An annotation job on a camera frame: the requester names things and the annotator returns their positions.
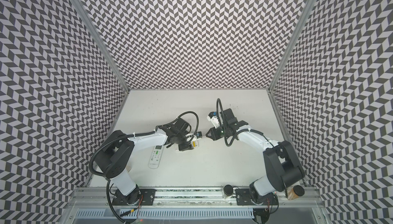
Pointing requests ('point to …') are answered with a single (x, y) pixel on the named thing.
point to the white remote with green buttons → (155, 157)
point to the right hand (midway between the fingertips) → (208, 138)
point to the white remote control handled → (194, 143)
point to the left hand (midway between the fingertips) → (190, 142)
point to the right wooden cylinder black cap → (295, 192)
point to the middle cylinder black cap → (228, 189)
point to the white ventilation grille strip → (187, 214)
